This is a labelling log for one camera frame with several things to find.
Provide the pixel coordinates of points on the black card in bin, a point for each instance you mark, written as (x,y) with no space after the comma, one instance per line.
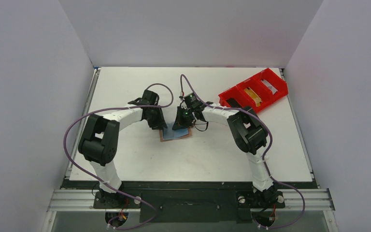
(233,103)

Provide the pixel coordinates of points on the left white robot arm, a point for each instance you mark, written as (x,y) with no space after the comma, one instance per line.
(99,140)

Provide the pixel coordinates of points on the white patterned card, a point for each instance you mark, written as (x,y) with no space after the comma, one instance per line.
(269,86)

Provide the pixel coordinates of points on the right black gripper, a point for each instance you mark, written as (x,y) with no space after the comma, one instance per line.
(181,119)

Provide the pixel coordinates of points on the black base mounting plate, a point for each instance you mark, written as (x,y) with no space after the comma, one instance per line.
(192,201)

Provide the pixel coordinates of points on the yellow card in bin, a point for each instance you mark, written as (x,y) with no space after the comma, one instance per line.
(257,100)

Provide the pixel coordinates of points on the aluminium frame rail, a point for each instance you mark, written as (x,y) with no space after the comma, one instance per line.
(83,200)

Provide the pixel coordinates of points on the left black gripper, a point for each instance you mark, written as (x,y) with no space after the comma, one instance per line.
(160,123)

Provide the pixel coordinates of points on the red three-compartment bin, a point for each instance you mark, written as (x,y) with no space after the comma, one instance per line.
(254,82)

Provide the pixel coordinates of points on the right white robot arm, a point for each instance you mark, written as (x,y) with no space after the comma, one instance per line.
(248,133)

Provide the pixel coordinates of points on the brown leather card holder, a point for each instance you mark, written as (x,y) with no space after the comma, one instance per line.
(168,134)

